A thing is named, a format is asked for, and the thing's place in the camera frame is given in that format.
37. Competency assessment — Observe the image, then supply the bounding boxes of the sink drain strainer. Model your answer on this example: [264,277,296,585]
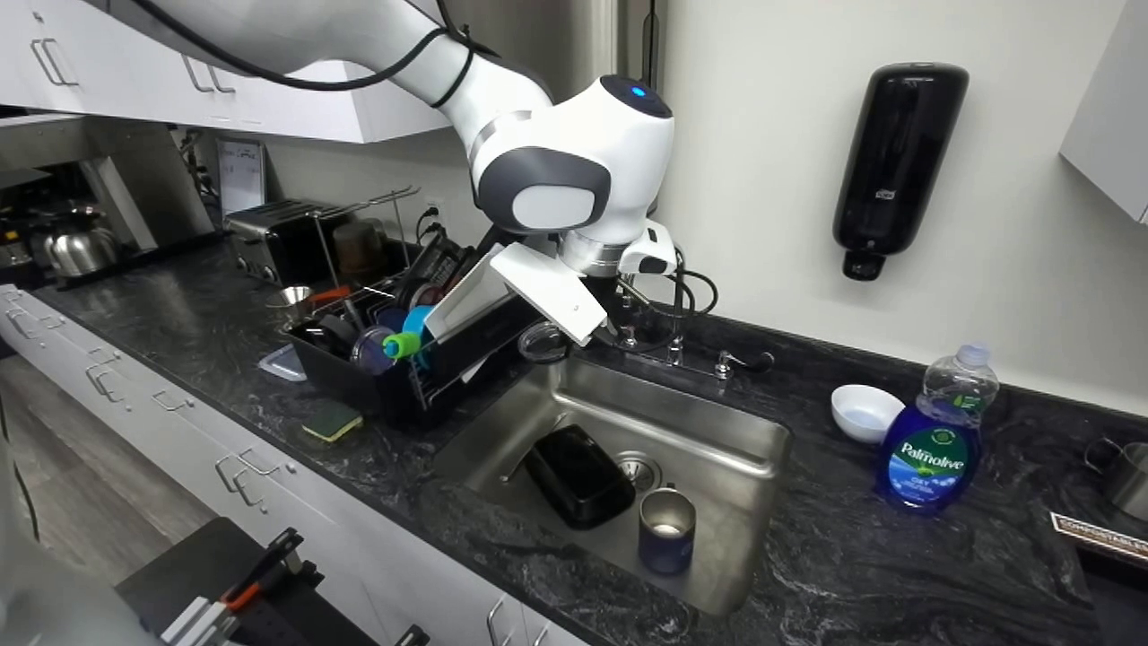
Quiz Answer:
[612,444,666,494]

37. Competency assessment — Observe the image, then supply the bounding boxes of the stainless steel sink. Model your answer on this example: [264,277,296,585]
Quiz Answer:
[457,354,792,621]

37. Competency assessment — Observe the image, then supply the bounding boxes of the black dish rack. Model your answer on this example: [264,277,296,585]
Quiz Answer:
[283,191,542,424]

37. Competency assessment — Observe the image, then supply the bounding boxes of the dark blue steel thermocup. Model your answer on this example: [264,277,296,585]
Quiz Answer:
[634,486,699,581]

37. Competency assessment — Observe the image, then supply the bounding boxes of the chrome faucet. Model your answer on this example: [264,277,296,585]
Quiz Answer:
[606,279,782,388]

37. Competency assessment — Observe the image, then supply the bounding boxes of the black plastic tray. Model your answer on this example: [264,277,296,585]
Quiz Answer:
[518,424,639,533]

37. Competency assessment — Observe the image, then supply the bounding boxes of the clear purple bottle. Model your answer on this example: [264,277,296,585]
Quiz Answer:
[351,327,399,377]

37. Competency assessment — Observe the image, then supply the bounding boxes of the green sponge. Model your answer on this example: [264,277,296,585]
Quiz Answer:
[296,397,364,450]

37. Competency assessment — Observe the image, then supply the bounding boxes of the white bowl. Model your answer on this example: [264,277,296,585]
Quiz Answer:
[828,380,907,450]

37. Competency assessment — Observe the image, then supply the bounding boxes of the white lower cabinets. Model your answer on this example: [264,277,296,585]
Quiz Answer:
[0,283,587,646]

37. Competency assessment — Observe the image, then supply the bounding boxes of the blue dish soap bottle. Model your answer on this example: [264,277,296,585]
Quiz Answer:
[874,341,999,517]

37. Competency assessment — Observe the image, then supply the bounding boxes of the black wall soap dispenser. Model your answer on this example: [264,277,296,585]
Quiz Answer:
[831,63,973,283]

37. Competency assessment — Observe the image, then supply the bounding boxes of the red handled tool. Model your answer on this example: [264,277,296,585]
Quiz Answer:
[159,524,308,646]

